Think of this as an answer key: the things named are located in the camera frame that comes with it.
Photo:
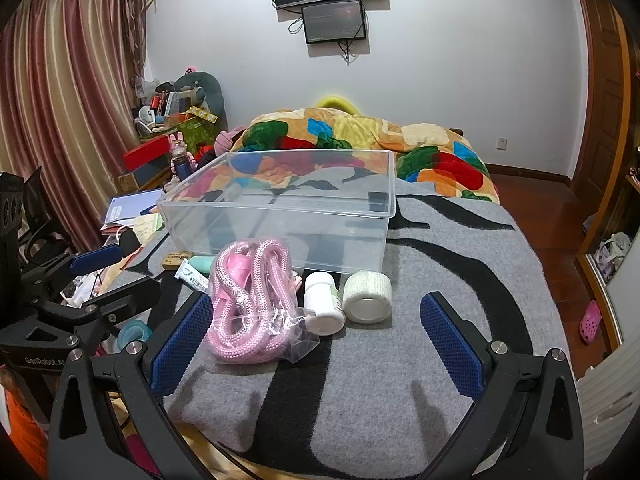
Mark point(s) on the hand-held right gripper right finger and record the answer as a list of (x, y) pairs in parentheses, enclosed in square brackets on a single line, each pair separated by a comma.
[(452, 345)]

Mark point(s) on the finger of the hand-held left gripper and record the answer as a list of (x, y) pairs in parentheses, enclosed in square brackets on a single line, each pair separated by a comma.
[(131, 297), (95, 259)]

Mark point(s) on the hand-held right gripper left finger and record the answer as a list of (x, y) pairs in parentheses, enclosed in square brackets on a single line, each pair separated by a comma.
[(182, 345)]

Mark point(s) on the white bandage roll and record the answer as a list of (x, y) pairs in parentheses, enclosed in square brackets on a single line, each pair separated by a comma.
[(366, 296)]

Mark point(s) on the white pill bottle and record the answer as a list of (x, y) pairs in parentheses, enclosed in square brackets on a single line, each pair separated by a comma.
[(322, 302)]

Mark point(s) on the clear plastic storage box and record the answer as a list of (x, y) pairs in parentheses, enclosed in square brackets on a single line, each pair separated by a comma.
[(280, 240)]

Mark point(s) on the teal round container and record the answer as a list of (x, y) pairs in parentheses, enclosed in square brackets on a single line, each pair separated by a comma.
[(132, 334)]

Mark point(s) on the small tan box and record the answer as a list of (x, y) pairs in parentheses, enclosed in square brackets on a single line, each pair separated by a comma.
[(176, 259)]

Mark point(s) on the white printed tube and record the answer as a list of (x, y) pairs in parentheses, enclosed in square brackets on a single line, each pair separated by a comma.
[(192, 278)]

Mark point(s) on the blue folder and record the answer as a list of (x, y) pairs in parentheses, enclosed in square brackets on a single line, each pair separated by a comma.
[(134, 205)]

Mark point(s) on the black office chair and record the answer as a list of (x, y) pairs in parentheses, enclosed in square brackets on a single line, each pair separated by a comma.
[(37, 200)]

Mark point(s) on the grey black patterned blanket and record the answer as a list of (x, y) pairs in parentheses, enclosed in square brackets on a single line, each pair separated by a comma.
[(350, 390)]

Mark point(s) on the red flat box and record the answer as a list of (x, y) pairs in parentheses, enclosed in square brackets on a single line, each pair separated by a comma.
[(146, 152)]

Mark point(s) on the pink bunny toy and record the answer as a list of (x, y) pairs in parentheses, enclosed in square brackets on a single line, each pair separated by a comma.
[(181, 157)]

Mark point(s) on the pink clog shoe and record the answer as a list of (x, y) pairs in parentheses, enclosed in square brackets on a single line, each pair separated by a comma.
[(590, 321)]

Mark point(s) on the green patterned box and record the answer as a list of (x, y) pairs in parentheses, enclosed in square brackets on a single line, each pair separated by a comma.
[(195, 132)]

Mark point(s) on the pink striped curtain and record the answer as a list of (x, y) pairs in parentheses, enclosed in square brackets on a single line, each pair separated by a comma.
[(60, 100)]

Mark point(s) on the pink knitted hat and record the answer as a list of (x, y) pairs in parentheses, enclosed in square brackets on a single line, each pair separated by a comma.
[(226, 142)]

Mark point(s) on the colourful patterned quilt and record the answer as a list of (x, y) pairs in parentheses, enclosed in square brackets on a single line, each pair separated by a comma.
[(450, 160)]

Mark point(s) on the white bag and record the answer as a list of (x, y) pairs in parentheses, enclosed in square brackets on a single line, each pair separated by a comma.
[(615, 255)]

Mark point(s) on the wooden wardrobe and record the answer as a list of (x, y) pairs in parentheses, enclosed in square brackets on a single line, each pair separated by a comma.
[(625, 210)]

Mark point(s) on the yellow pillow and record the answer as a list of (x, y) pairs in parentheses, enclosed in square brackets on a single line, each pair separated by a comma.
[(337, 102)]

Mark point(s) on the white wall socket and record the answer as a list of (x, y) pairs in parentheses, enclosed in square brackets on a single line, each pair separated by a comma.
[(501, 142)]

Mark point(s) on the wooden door frame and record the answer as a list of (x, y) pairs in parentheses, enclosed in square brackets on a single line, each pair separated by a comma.
[(602, 85)]

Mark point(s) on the small black wall monitor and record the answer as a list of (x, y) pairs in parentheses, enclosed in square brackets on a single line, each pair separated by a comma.
[(334, 22)]

